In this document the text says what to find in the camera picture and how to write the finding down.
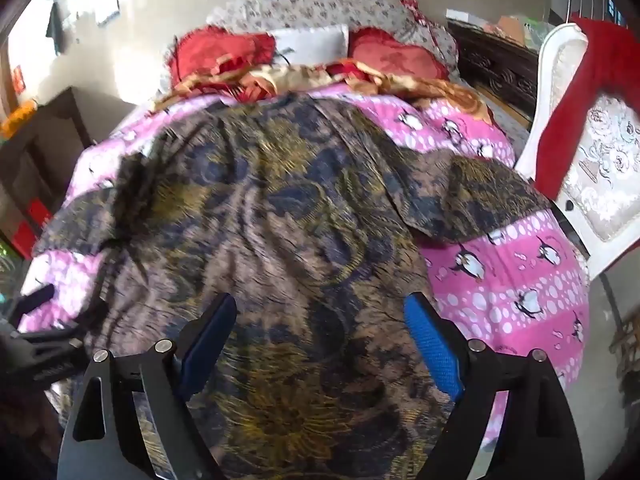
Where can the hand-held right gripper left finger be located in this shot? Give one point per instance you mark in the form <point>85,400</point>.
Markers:
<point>210,345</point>

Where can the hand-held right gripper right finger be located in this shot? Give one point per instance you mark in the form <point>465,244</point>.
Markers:
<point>430,340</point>

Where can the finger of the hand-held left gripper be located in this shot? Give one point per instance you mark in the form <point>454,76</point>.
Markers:
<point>40,296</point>
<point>60,334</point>

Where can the brown blue floral batik shirt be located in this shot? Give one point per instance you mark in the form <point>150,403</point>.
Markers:
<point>280,220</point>

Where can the pink penguin print blanket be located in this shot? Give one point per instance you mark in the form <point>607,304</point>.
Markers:
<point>500,280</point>

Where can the dark wooden shelf unit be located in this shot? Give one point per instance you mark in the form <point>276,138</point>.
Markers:
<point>50,135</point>

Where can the orange flower garland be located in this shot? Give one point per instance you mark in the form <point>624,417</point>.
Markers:
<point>17,117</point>

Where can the white upholstered chair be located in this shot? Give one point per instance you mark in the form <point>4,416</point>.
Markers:
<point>607,160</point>

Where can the dark hanging cloth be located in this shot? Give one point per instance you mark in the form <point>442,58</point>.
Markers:
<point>55,25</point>

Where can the gold and red satin blanket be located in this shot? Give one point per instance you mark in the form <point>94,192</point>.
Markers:
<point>300,77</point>

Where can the dark carved wooden cabinet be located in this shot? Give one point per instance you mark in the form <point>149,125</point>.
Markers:
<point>495,65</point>

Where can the red frilled pillow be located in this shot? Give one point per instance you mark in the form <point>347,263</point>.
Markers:
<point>215,55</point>
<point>395,55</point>

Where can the white pillow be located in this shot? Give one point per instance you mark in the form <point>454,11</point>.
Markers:
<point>310,42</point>

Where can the red patterned cloth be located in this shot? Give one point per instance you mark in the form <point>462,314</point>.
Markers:
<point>414,10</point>

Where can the grey floral print pillow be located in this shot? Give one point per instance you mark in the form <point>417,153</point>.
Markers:
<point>320,10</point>

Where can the red wall sticker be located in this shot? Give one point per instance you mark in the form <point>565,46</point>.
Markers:
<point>19,79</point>

